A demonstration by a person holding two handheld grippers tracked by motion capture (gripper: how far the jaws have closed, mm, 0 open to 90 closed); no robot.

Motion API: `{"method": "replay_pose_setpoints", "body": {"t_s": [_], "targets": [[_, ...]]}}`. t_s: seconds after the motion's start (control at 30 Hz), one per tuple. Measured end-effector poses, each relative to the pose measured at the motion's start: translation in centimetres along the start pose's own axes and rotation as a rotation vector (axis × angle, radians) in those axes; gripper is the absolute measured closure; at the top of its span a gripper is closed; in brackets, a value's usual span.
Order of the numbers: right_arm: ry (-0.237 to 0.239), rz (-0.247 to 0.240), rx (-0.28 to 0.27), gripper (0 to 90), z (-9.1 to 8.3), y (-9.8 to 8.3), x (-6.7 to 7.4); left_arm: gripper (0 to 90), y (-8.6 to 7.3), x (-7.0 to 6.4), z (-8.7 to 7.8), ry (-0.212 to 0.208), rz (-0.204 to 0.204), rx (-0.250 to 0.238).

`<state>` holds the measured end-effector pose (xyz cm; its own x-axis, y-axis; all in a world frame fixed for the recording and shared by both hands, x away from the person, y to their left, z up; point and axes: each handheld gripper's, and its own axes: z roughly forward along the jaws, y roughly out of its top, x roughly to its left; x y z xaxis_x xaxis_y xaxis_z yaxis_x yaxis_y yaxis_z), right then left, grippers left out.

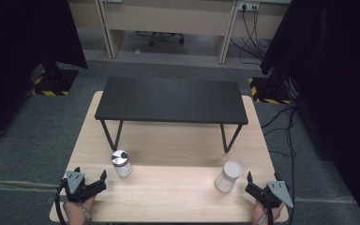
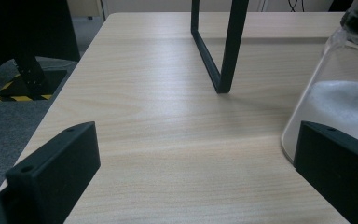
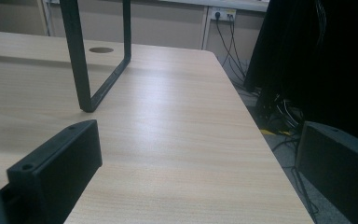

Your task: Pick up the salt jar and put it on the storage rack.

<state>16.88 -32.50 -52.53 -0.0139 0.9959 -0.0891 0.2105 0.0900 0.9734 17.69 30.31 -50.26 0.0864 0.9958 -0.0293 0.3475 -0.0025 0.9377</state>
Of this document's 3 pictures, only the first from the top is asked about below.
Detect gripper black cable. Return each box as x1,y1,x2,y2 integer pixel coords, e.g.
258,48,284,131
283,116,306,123
54,180,69,225
262,187,275,225

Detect beige office desk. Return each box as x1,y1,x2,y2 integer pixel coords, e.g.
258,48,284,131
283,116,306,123
67,0,291,65

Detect white wall power outlet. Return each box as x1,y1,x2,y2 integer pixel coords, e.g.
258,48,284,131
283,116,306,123
236,1,261,12

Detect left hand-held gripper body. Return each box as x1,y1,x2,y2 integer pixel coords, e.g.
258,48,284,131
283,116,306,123
63,170,108,203

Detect black office chair base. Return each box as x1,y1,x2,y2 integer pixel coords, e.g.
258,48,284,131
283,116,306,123
135,31,186,48

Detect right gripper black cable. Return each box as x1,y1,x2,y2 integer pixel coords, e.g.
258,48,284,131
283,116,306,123
262,187,275,225

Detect black shelf with metal legs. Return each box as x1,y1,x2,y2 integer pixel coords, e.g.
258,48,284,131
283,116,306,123
94,76,249,154

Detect person's left hand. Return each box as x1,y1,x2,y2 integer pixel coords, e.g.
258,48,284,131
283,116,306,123
63,196,97,225

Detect black stand base striped tape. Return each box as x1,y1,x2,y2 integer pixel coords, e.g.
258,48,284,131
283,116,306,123
247,74,295,106
27,61,80,98

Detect black power cables at outlet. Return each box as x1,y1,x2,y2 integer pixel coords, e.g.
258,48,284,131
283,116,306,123
230,6,274,66

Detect silver-lidded glass shaker jar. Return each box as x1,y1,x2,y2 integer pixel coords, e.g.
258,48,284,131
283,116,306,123
111,149,134,179

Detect white-lidded clear jar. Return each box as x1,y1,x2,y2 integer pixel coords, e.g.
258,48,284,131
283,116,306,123
214,159,243,193

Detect black curtain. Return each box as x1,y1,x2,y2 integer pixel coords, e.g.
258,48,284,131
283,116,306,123
260,0,360,225
0,0,89,143

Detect person's right hand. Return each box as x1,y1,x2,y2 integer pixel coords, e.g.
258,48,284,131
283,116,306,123
251,200,285,225

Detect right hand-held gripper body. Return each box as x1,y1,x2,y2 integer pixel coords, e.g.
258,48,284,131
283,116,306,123
245,180,294,209

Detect black floor cables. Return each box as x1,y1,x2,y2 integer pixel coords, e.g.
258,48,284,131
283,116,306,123
260,104,298,225

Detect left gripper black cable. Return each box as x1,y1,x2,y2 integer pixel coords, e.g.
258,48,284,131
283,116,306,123
54,180,69,225

